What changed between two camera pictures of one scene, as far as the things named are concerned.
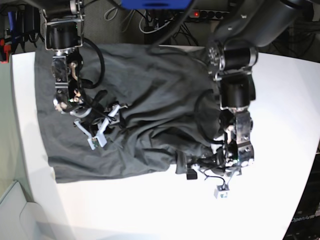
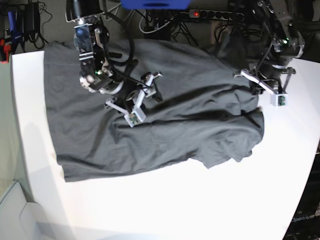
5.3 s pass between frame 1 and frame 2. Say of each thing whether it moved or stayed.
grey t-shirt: moved
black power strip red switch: stayed
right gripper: moved
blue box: stayed
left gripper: moved
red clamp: stayed
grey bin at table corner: stayed
